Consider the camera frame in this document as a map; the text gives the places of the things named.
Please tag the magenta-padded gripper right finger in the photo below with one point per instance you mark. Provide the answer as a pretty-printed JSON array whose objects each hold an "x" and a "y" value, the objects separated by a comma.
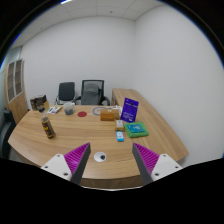
[{"x": 148, "y": 160}]

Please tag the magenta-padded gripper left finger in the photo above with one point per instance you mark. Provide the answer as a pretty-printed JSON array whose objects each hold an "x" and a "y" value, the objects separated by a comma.
[{"x": 75, "y": 159}]

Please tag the clear black-capped drink bottle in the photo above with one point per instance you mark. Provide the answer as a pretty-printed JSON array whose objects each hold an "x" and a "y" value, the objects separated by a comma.
[{"x": 48, "y": 127}]

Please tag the flat green box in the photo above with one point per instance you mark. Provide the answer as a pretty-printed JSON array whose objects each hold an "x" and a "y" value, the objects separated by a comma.
[{"x": 136, "y": 130}]

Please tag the small blue box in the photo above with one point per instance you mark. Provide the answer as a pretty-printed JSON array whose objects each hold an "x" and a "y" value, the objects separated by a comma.
[{"x": 120, "y": 136}]

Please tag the small tan box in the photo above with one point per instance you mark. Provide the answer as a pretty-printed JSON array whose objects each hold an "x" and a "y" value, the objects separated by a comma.
[{"x": 119, "y": 125}]

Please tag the flat round red coaster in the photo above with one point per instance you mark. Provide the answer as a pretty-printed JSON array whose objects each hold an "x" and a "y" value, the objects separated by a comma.
[{"x": 82, "y": 114}]

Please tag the grey and white cup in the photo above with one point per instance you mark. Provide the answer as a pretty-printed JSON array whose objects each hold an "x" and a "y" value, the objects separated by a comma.
[{"x": 69, "y": 109}]

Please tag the purple standing card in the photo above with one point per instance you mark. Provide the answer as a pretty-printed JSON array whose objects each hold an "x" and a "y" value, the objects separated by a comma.
[{"x": 130, "y": 110}]

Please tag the brown wooden box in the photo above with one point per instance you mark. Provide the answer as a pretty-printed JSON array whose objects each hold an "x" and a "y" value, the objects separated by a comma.
[{"x": 110, "y": 115}]

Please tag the tan cardboard box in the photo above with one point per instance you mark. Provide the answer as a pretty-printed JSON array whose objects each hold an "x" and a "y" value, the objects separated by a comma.
[{"x": 47, "y": 106}]

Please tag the black mesh-back office chair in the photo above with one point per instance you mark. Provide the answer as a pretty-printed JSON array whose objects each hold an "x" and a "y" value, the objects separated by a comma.
[{"x": 91, "y": 93}]

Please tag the dark brown printed box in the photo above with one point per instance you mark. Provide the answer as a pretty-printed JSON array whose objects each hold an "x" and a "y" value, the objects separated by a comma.
[{"x": 37, "y": 102}]

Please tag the black armchair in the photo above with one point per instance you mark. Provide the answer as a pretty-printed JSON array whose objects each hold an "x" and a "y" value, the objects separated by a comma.
[{"x": 6, "y": 133}]

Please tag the wooden shelf cabinet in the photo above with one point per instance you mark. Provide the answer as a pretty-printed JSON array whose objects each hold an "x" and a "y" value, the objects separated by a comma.
[{"x": 18, "y": 100}]

